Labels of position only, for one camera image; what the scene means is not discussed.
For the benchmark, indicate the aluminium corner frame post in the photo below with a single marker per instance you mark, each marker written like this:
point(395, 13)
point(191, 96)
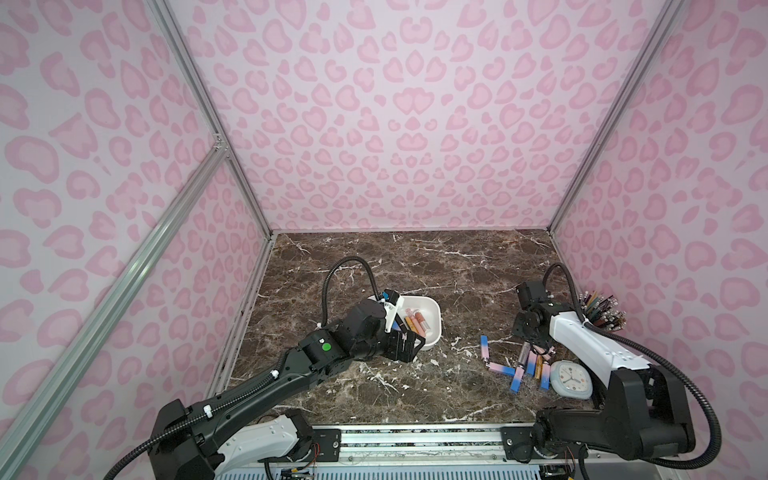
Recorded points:
point(166, 20)

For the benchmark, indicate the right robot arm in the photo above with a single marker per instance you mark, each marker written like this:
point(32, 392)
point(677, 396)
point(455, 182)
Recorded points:
point(646, 408)

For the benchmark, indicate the right aluminium corner post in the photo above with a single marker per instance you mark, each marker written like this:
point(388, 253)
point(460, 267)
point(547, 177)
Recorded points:
point(663, 27)

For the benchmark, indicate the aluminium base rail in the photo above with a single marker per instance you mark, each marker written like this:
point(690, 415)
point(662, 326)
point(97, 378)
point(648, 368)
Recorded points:
point(440, 451)

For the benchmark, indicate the bundle of coloured pencils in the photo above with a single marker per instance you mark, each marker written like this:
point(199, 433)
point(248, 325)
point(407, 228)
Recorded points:
point(602, 311)

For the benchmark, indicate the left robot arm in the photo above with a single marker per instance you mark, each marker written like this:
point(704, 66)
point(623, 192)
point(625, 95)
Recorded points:
point(188, 440)

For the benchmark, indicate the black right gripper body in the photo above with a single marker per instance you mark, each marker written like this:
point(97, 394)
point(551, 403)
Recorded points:
point(535, 346)

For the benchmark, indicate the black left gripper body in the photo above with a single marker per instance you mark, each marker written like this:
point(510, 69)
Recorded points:
point(405, 343)

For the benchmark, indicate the silver lipstick tube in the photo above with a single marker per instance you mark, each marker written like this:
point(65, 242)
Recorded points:
point(524, 354)

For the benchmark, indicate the gold glitter lipstick tube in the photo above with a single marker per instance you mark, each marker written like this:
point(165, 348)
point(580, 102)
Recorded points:
point(410, 327)

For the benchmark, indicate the white round alarm clock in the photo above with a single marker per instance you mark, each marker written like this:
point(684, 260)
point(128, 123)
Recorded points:
point(571, 380)

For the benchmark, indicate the clear pink lip gloss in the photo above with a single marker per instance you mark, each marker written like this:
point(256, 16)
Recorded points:
point(415, 323)

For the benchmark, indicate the white plastic storage box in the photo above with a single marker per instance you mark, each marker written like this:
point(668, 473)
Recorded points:
point(427, 310)

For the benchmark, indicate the diagonal aluminium frame bar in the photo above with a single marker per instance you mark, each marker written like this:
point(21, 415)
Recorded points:
point(40, 412)

